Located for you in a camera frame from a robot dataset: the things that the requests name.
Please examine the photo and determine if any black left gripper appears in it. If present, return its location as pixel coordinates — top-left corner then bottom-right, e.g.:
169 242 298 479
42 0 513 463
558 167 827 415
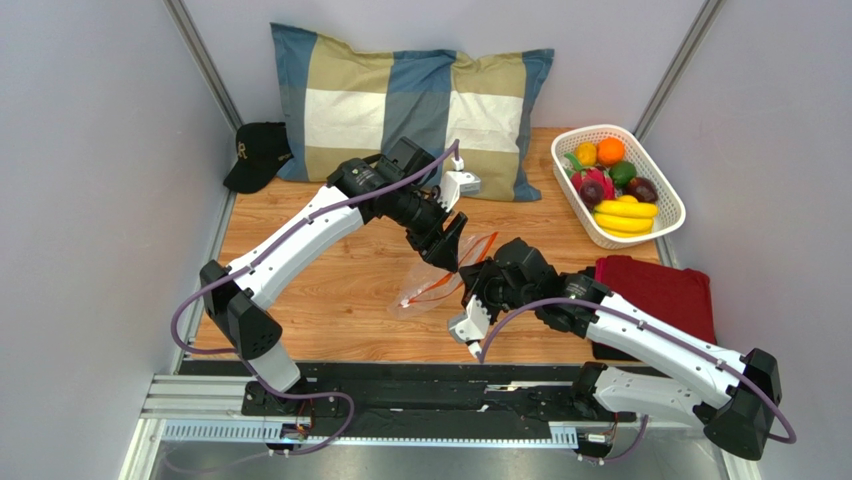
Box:
389 187 468 276

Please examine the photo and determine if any clear orange zip bag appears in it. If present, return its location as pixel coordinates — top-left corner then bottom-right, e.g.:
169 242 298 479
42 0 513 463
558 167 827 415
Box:
386 231 499 320

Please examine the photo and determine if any red dragon fruit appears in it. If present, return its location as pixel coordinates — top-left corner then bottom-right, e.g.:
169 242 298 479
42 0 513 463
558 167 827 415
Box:
565 153 616 209

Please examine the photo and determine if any yellow banana bunch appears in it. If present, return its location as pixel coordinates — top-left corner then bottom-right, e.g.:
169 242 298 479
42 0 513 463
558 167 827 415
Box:
592 199 659 238

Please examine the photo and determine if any yellow lemon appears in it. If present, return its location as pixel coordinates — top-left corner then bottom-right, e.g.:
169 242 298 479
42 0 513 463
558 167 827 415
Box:
574 142 597 167

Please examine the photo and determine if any green avocado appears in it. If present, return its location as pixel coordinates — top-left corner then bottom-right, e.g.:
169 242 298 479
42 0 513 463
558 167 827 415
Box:
608 160 637 189

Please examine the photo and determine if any orange fruit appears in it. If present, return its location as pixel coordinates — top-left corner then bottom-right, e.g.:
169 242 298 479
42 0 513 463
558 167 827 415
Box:
596 137 626 168

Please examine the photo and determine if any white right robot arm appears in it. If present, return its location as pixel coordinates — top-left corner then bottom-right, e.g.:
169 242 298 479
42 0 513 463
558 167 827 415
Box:
448 238 796 461

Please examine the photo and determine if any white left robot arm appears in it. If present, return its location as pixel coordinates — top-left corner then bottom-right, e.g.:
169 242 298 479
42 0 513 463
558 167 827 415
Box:
200 137 481 393

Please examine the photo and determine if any dark red small fruit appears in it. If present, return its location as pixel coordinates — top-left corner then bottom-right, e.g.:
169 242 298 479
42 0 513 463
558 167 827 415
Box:
578 178 605 210

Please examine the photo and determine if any black folded cloth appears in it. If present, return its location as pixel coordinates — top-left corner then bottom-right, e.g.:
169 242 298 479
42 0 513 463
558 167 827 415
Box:
581 266 638 362

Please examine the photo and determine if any plaid blue beige pillow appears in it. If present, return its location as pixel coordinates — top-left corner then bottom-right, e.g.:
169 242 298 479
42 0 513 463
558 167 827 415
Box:
270 23 555 202

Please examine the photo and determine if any dark purple round fruit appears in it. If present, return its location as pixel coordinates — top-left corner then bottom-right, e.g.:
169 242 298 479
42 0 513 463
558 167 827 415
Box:
624 176 659 204

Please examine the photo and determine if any white perforated plastic basket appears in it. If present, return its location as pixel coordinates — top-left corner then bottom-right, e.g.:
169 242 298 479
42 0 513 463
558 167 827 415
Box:
551 124 686 250

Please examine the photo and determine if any black baseball cap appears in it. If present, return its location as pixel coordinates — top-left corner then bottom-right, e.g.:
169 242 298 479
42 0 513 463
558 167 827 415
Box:
223 122 293 194

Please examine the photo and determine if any dark red folded cloth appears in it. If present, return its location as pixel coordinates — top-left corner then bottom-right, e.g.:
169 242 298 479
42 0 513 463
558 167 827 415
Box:
594 255 716 344

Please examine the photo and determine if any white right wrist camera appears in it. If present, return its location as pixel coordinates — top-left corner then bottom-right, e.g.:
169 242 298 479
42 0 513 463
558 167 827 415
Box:
447 295 491 360

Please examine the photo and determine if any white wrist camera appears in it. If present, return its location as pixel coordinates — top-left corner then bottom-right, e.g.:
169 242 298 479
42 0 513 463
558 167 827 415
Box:
437 158 482 212
447 295 491 360

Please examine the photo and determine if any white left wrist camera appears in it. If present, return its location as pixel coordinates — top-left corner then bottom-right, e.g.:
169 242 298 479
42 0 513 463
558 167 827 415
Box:
437 158 482 212

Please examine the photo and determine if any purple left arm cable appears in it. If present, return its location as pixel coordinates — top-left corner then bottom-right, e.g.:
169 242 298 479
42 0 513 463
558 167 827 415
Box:
170 138 462 457

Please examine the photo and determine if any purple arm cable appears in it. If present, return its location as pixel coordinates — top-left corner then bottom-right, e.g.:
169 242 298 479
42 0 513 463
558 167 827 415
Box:
476 296 798 465
170 138 462 457

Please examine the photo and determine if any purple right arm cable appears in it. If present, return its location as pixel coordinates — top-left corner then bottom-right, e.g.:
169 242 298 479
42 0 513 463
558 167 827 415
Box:
476 296 798 465

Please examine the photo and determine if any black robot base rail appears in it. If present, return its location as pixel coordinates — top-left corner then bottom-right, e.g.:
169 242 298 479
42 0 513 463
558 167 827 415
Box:
241 362 636 440

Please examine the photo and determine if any aluminium frame post right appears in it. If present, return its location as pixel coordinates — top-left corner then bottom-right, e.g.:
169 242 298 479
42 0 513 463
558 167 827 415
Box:
633 0 726 141

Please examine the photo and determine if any aluminium frame post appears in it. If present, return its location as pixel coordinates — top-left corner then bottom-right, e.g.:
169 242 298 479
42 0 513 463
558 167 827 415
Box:
164 0 243 131
633 0 726 141

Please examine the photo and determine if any aluminium frame post left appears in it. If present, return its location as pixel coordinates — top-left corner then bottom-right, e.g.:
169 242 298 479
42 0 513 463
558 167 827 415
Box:
164 0 243 131

